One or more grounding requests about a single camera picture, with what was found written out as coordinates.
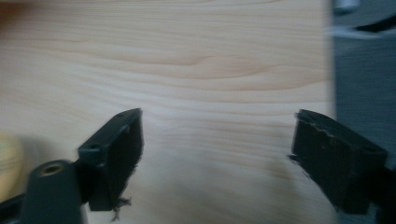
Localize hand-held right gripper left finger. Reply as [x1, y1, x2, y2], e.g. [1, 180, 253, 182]
[77, 107, 145, 222]

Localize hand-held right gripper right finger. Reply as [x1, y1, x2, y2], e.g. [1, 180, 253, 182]
[288, 108, 389, 216]

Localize yellow round object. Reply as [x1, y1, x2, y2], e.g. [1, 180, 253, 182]
[0, 131, 25, 203]

